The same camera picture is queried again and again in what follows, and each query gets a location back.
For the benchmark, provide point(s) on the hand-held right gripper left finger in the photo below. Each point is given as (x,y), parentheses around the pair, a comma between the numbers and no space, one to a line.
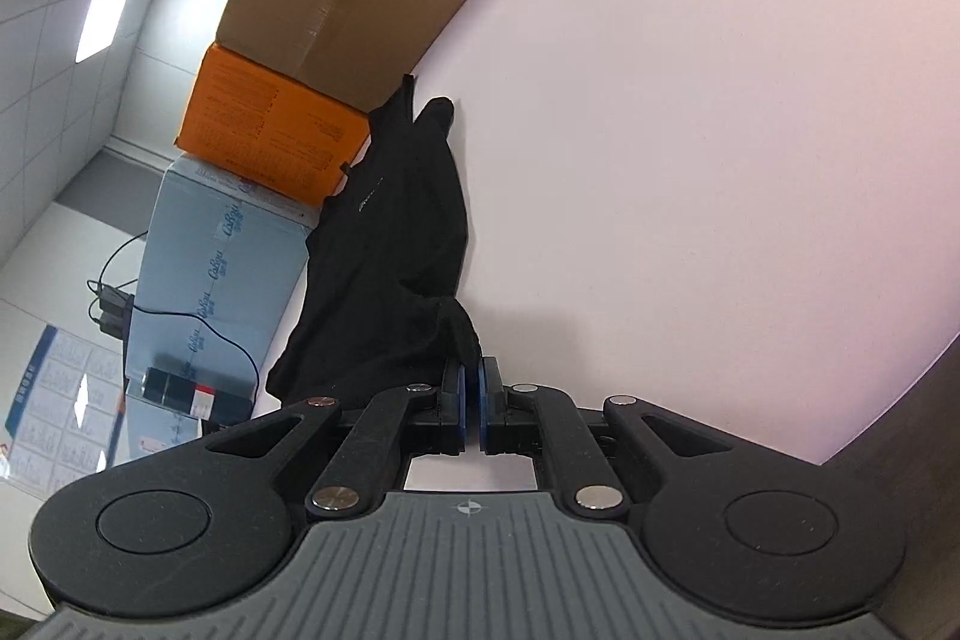
(457,401)

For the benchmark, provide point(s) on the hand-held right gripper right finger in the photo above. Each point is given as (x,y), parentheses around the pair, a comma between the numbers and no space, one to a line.
(491,401)

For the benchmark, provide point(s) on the black garment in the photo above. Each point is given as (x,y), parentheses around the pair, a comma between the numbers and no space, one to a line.
(390,250)

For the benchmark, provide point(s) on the light blue box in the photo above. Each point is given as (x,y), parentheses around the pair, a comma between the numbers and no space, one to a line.
(217,265)

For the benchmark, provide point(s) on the dark box red white label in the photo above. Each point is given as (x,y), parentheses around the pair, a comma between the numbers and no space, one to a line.
(169,385)

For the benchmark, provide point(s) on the orange printed box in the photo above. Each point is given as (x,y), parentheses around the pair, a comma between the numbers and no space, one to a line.
(262,123)

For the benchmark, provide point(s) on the black power adapter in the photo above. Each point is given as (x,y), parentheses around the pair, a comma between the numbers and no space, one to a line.
(112,310)

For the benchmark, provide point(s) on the ceiling light panel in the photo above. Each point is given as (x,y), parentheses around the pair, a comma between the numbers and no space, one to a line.
(103,21)

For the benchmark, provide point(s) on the wall poster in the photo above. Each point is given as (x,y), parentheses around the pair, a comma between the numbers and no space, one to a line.
(52,407)

